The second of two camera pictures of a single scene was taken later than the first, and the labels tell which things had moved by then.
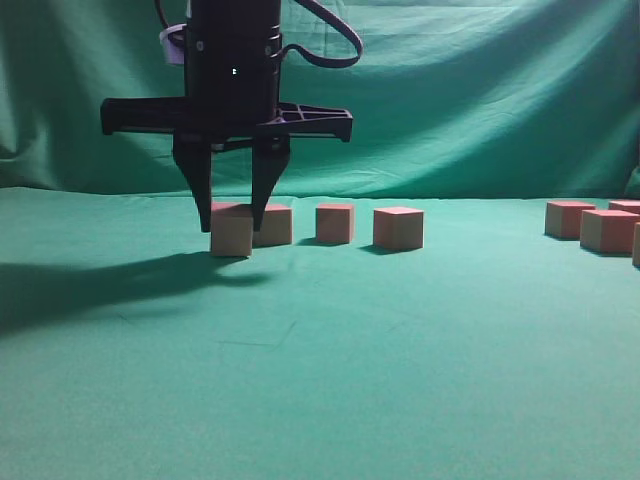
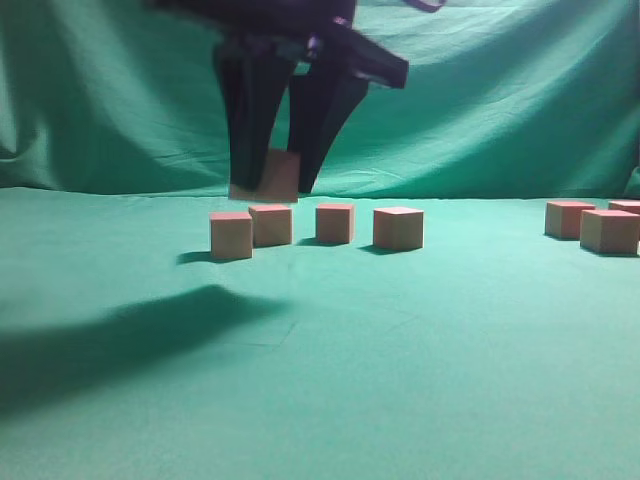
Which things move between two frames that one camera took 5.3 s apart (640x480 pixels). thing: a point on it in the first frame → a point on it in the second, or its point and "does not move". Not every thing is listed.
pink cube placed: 334,223 does not move
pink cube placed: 276,226 does not move
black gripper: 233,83 → 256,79
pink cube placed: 398,228 does not move
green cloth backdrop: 496,352 does not move
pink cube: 636,245 → 279,181
